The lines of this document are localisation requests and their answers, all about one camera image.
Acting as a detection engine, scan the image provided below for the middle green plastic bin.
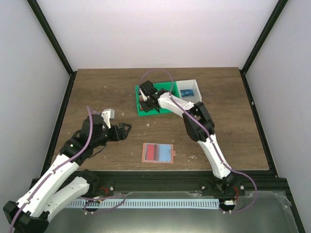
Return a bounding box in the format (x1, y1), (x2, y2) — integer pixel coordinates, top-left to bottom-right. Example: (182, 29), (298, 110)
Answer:
(154, 82), (181, 114)

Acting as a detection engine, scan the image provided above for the white plastic bin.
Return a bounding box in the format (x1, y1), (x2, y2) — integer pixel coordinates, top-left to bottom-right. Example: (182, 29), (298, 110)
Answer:
(176, 79), (202, 103)

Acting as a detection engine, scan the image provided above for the left green plastic bin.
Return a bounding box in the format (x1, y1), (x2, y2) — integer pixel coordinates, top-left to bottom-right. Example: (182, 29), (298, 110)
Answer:
(135, 85), (159, 117)

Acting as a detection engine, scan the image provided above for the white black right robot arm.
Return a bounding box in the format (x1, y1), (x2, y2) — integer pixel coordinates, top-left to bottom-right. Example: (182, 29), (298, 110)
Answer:
(139, 81), (236, 194)

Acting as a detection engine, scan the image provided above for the green plastic bin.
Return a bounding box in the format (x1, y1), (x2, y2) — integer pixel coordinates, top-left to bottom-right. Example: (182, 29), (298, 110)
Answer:
(135, 85), (159, 117)
(154, 82), (181, 114)

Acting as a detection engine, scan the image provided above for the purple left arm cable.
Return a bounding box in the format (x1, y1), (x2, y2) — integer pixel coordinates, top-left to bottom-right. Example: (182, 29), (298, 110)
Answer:
(9, 105), (126, 233)

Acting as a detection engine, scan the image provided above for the black frame post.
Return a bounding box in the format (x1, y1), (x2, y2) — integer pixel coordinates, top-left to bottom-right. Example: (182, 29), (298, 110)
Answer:
(242, 0), (289, 72)
(26, 0), (74, 76)

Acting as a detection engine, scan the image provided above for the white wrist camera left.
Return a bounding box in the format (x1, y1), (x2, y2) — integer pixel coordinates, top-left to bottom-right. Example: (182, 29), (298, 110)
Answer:
(101, 108), (115, 129)

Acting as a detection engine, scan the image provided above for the pink leather card holder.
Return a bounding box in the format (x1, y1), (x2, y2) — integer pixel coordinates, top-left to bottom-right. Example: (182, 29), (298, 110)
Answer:
(141, 143), (176, 164)

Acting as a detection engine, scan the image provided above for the light blue cable duct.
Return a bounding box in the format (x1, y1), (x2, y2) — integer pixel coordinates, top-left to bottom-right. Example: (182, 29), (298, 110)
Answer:
(68, 199), (220, 210)

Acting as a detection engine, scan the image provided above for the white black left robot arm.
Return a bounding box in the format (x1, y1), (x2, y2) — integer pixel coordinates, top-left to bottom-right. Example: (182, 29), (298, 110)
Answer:
(3, 115), (132, 233)

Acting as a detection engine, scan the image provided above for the black front frame rail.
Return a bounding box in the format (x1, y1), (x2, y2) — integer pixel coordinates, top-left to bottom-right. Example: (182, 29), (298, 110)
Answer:
(92, 170), (290, 197)

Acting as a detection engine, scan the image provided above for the blue card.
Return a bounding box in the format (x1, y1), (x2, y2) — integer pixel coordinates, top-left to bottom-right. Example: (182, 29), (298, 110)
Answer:
(180, 89), (194, 97)

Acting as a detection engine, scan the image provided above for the right black frame post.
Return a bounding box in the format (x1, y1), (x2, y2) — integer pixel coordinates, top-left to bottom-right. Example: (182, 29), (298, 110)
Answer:
(242, 0), (289, 72)

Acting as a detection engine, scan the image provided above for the red and white card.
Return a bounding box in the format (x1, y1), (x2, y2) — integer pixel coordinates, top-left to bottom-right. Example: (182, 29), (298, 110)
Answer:
(138, 94), (144, 103)

